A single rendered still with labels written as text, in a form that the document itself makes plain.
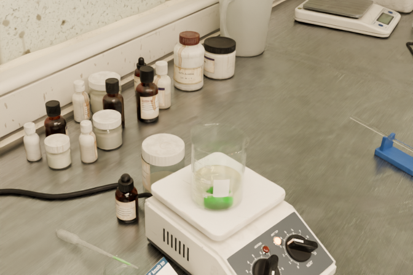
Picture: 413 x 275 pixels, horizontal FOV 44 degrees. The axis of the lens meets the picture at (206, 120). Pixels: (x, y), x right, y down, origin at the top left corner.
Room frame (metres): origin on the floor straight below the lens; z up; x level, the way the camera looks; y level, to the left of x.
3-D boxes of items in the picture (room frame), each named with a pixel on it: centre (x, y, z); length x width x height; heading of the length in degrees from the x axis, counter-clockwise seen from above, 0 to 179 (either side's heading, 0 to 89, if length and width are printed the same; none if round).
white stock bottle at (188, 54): (0.94, 0.04, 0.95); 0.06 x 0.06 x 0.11
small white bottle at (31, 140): (0.66, 0.27, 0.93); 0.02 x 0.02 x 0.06
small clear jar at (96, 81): (0.82, 0.18, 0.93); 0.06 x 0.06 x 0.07
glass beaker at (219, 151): (0.47, -0.01, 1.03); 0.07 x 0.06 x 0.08; 49
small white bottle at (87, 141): (0.66, 0.18, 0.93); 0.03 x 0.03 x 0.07
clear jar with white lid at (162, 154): (0.59, 0.06, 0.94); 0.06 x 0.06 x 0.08
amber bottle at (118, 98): (0.77, 0.16, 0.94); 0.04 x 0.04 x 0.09
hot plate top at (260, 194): (0.49, -0.02, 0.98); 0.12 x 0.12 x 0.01; 45
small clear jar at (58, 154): (0.65, 0.22, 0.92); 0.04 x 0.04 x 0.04
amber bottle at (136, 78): (0.90, 0.13, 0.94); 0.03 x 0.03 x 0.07
